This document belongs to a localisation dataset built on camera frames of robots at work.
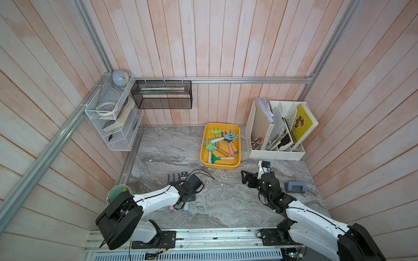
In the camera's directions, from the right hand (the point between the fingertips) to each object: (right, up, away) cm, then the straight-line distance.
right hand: (247, 171), depth 86 cm
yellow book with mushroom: (+34, +27, +6) cm, 43 cm away
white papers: (+11, +37, +4) cm, 38 cm away
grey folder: (+20, +26, +6) cm, 33 cm away
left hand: (-33, -14, +1) cm, 36 cm away
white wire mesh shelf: (-65, +22, -9) cm, 69 cm away
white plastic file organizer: (+10, +23, -5) cm, 26 cm away
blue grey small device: (+27, -9, +1) cm, 29 cm away
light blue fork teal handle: (-33, -17, -5) cm, 37 cm away
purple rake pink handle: (-6, +11, +18) cm, 22 cm away
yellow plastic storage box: (-13, +13, +21) cm, 28 cm away
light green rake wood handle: (-13, +10, +18) cm, 24 cm away
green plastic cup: (-65, -7, -10) cm, 66 cm away
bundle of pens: (+6, +15, +2) cm, 16 cm away
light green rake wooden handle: (-15, +23, +30) cm, 41 cm away
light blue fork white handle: (-8, +19, +25) cm, 32 cm away
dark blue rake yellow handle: (-10, +21, +28) cm, 37 cm away
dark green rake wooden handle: (-17, +5, +16) cm, 24 cm away
